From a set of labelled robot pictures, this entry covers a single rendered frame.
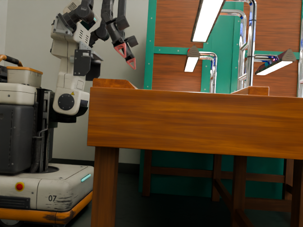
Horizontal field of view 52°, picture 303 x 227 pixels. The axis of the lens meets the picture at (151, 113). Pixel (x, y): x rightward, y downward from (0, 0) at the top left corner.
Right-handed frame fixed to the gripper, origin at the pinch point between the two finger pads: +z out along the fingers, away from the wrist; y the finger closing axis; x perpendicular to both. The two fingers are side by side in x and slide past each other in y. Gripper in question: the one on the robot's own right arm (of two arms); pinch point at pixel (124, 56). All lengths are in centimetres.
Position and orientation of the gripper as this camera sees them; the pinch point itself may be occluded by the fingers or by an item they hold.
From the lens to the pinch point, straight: 178.3
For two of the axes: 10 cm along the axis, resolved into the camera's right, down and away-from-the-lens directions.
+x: -9.1, 4.1, 0.5
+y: 0.6, 0.1, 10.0
